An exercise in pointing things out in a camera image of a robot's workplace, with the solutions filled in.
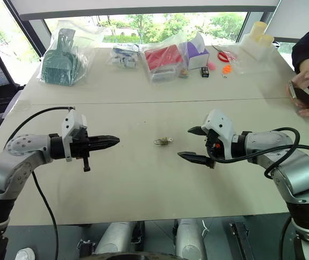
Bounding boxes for dark smartphone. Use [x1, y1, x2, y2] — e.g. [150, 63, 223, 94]
[287, 76, 309, 108]

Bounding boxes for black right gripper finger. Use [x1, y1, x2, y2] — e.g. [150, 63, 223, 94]
[177, 151, 215, 170]
[187, 125, 209, 137]

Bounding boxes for purple and white box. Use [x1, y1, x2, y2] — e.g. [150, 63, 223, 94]
[185, 33, 210, 70]

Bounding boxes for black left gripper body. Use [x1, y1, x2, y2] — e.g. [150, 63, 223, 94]
[69, 127, 93, 173]

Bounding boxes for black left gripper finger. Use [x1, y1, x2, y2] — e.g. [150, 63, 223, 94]
[89, 134, 121, 144]
[89, 141, 119, 151]

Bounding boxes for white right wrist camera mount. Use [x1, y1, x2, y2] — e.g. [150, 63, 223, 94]
[201, 108, 237, 161]

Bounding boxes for bagged green plastic dustpans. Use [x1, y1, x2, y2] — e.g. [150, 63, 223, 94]
[36, 19, 97, 88]

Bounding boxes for person's right hand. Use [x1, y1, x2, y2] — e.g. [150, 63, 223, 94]
[289, 66, 309, 107]

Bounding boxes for black metal bracket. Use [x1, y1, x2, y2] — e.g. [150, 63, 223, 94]
[228, 222, 250, 260]

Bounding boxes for white round object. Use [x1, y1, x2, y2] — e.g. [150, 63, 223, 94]
[14, 247, 36, 260]

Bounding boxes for bag of blue-white parts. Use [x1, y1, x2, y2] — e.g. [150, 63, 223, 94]
[106, 43, 141, 70]

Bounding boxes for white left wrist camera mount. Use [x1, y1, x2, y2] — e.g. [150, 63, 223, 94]
[61, 110, 88, 163]

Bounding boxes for white block with cream cylinders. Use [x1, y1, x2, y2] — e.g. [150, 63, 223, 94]
[239, 21, 275, 56]

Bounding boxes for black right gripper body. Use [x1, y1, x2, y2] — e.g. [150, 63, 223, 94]
[204, 129, 222, 169]

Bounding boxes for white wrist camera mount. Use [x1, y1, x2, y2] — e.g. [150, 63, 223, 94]
[201, 108, 237, 161]
[61, 110, 88, 163]

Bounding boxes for clear plastic bag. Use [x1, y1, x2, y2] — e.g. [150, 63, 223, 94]
[210, 43, 249, 75]

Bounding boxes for silver robot leg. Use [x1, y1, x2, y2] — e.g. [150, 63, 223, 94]
[175, 218, 207, 260]
[94, 222, 134, 256]

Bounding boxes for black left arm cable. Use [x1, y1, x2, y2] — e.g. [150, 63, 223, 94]
[4, 106, 76, 260]

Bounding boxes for red-handled scissors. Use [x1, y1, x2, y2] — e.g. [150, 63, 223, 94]
[212, 44, 238, 63]

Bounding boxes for bagged red box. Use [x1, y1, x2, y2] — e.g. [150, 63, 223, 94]
[140, 29, 188, 84]

